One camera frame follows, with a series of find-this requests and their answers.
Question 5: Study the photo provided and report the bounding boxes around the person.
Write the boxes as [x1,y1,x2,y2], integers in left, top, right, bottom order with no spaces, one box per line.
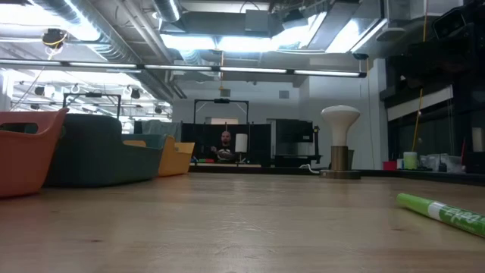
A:
[209,130,239,163]

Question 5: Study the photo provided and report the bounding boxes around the yellow hanging cable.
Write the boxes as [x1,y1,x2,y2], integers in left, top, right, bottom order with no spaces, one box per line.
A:
[411,0,429,152]

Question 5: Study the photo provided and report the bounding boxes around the black aluminium table frame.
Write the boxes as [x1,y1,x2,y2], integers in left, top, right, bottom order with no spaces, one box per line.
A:
[189,165,485,187]

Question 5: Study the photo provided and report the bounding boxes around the green container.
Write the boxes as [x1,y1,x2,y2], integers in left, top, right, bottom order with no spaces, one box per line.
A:
[402,151,419,171]

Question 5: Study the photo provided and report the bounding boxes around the white lamp cable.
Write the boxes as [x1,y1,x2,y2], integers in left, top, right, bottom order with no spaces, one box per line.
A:
[298,163,321,175]

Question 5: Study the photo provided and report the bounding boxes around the orange plastic bin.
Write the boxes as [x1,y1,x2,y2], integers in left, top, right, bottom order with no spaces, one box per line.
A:
[0,107,70,199]

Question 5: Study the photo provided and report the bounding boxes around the yellow plastic bin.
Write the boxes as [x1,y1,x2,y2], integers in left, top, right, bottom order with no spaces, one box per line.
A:
[123,135,196,178]

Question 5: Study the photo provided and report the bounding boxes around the black partition panels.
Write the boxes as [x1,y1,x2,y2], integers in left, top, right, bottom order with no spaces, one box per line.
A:
[180,123,272,166]

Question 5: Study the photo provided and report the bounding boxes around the white bulb brass lamp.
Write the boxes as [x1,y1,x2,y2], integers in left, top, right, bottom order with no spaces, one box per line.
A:
[318,105,362,180]

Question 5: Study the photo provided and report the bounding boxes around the green Expo marker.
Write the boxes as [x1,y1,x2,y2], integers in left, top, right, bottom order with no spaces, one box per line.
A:
[396,193,485,238]

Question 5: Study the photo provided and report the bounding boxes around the black cabinet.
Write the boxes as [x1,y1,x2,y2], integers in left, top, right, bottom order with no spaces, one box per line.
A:
[274,119,323,168]

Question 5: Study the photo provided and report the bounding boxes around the long LED light bar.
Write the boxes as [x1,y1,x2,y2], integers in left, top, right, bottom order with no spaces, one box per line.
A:
[0,58,368,79]

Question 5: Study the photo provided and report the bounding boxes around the teal plastic bin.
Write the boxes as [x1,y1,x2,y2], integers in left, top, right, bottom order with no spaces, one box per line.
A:
[44,113,167,189]

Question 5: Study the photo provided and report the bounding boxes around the white lamp shade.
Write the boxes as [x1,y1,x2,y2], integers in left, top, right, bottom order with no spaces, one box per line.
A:
[234,133,249,154]

